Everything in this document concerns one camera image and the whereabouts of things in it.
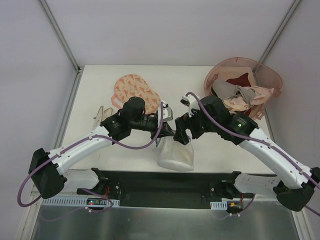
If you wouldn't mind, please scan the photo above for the pink bra in tub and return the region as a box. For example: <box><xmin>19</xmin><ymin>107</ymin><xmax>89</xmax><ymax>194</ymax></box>
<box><xmin>223</xmin><ymin>86</ymin><xmax>275</xmax><ymax>112</ymax></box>

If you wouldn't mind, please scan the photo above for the left controller board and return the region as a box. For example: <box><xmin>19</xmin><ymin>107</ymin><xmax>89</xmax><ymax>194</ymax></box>
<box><xmin>42</xmin><ymin>196</ymin><xmax>111</xmax><ymax>208</ymax></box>

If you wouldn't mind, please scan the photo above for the left aluminium frame post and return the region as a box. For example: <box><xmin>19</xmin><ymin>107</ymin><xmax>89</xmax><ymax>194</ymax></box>
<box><xmin>38</xmin><ymin>0</ymin><xmax>85</xmax><ymax>73</ymax></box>

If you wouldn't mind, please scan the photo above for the right controller board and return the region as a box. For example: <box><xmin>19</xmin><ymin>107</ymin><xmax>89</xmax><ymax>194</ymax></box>
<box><xmin>209</xmin><ymin>200</ymin><xmax>244</xmax><ymax>211</ymax></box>

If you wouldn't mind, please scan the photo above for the aluminium frame post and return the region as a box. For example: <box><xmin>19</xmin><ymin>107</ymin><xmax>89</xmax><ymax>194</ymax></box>
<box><xmin>258</xmin><ymin>0</ymin><xmax>303</xmax><ymax>64</ymax></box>
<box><xmin>38</xmin><ymin>0</ymin><xmax>85</xmax><ymax>73</ymax></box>

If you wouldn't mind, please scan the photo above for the dark red garment in tub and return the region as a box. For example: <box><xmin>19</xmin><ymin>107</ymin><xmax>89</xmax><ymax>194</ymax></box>
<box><xmin>226</xmin><ymin>73</ymin><xmax>251</xmax><ymax>87</ymax></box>

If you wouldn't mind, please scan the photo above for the right aluminium frame post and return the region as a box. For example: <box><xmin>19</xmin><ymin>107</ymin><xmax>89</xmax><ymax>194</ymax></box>
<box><xmin>258</xmin><ymin>0</ymin><xmax>303</xmax><ymax>64</ymax></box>

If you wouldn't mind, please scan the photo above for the grey bra in tub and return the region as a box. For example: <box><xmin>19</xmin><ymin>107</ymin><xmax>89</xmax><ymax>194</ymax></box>
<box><xmin>210</xmin><ymin>79</ymin><xmax>257</xmax><ymax>105</ymax></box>

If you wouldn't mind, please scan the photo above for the small beige mesh bag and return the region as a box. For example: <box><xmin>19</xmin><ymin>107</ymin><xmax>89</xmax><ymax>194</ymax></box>
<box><xmin>93</xmin><ymin>105</ymin><xmax>115</xmax><ymax>128</ymax></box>

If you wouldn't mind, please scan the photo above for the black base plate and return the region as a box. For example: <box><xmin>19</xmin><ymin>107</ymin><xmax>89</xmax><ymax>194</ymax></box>
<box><xmin>91</xmin><ymin>168</ymin><xmax>253</xmax><ymax>209</ymax></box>

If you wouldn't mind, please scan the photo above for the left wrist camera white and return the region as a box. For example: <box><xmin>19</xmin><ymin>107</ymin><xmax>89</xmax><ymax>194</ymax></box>
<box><xmin>159</xmin><ymin>101</ymin><xmax>174</xmax><ymax>123</ymax></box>

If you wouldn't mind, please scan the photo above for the pink translucent plastic tub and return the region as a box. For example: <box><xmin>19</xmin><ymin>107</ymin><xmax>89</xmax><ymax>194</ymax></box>
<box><xmin>203</xmin><ymin>57</ymin><xmax>283</xmax><ymax>120</ymax></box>

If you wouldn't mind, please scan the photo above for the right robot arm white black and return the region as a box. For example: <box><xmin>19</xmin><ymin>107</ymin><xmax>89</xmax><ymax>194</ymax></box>
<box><xmin>173</xmin><ymin>92</ymin><xmax>320</xmax><ymax>212</ymax></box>

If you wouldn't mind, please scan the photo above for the floral pink laundry pouch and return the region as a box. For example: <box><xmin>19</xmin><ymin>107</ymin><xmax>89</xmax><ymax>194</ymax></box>
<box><xmin>111</xmin><ymin>74</ymin><xmax>161</xmax><ymax>114</ymax></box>

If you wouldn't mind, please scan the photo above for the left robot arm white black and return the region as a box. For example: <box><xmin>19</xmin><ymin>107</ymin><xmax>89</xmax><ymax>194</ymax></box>
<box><xmin>28</xmin><ymin>97</ymin><xmax>173</xmax><ymax>199</ymax></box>

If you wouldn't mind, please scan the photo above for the controller board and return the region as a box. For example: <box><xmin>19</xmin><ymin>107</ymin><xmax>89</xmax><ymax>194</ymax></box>
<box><xmin>209</xmin><ymin>200</ymin><xmax>244</xmax><ymax>211</ymax></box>
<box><xmin>42</xmin><ymin>196</ymin><xmax>111</xmax><ymax>208</ymax></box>

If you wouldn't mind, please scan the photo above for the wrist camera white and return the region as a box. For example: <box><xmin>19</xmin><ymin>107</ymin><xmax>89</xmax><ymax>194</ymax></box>
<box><xmin>159</xmin><ymin>101</ymin><xmax>174</xmax><ymax>123</ymax></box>
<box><xmin>180</xmin><ymin>93</ymin><xmax>200</xmax><ymax>118</ymax></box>

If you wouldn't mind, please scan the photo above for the white mesh laundry bag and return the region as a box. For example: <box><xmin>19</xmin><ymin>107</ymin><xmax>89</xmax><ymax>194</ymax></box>
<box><xmin>154</xmin><ymin>136</ymin><xmax>194</xmax><ymax>172</ymax></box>

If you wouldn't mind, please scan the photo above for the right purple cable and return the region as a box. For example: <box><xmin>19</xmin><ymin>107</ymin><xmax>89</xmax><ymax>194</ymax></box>
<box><xmin>184</xmin><ymin>92</ymin><xmax>320</xmax><ymax>217</ymax></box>

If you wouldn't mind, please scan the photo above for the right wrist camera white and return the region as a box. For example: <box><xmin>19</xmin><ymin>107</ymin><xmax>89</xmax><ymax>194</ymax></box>
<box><xmin>180</xmin><ymin>93</ymin><xmax>200</xmax><ymax>118</ymax></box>

